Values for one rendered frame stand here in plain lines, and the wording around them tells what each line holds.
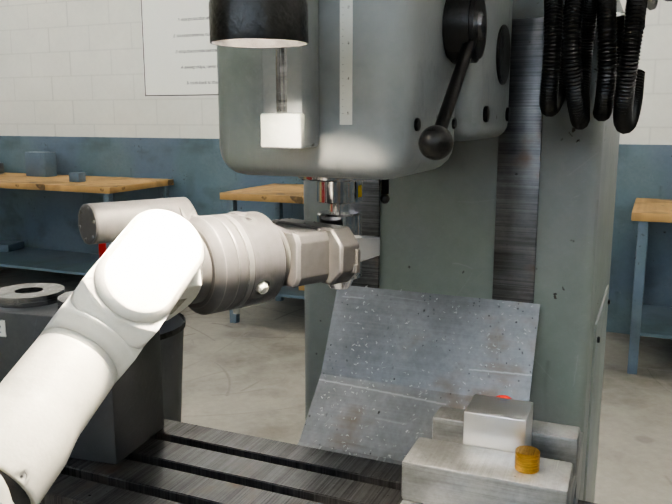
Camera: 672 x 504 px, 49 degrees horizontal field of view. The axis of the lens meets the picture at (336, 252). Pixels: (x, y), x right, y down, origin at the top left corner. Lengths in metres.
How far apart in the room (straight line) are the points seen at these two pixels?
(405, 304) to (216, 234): 0.56
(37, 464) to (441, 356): 0.72
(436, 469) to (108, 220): 0.37
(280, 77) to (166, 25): 5.46
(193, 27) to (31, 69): 1.69
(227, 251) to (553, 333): 0.62
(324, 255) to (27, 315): 0.44
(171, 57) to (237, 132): 5.35
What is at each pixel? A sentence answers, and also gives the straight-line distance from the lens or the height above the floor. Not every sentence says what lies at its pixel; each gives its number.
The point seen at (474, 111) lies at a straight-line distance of 0.83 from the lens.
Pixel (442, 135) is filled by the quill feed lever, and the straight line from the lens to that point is 0.63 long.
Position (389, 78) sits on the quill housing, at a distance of 0.65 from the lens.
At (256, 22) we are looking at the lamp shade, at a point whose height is 1.43.
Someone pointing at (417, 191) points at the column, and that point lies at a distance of 1.13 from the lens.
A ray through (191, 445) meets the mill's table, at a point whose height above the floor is 0.93.
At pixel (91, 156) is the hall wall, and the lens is 6.57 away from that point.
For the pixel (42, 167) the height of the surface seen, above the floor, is 0.96.
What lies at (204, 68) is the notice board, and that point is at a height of 1.73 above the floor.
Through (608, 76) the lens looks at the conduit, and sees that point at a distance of 0.90.
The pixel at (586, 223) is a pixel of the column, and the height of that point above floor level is 1.22.
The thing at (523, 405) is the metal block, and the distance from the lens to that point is 0.77.
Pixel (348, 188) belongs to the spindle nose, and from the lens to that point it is 0.74.
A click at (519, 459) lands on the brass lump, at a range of 0.71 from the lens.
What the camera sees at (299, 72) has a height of 1.40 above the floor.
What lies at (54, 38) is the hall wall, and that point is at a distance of 6.82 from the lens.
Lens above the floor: 1.37
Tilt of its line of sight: 10 degrees down
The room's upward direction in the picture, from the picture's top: straight up
